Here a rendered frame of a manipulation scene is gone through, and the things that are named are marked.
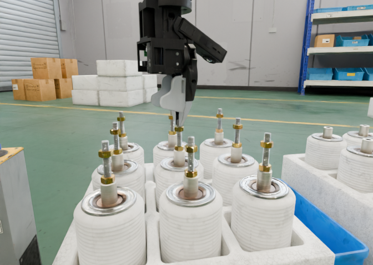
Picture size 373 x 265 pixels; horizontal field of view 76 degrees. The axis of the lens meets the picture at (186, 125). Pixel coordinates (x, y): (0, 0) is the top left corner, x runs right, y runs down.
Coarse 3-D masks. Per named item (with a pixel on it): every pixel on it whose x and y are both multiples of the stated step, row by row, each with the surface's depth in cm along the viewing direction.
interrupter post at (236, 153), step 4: (232, 148) 48; (236, 148) 48; (240, 148) 48; (232, 152) 48; (236, 152) 48; (240, 152) 48; (232, 156) 49; (236, 156) 48; (240, 156) 48; (232, 160) 49; (236, 160) 48; (240, 160) 49
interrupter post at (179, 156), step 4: (176, 152) 46; (180, 152) 46; (184, 152) 46; (176, 156) 46; (180, 156) 46; (184, 156) 47; (176, 160) 46; (180, 160) 46; (184, 160) 47; (176, 164) 47; (180, 164) 46; (184, 164) 47
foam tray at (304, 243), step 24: (144, 168) 64; (72, 240) 36; (312, 240) 36; (72, 264) 32; (168, 264) 32; (192, 264) 32; (216, 264) 32; (240, 264) 32; (264, 264) 32; (288, 264) 33; (312, 264) 33
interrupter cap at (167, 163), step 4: (172, 156) 50; (164, 160) 49; (168, 160) 48; (172, 160) 49; (196, 160) 48; (160, 164) 46; (164, 164) 47; (168, 164) 47; (172, 164) 47; (196, 164) 46; (164, 168) 45; (168, 168) 44; (172, 168) 45; (176, 168) 45; (180, 168) 45; (184, 168) 45
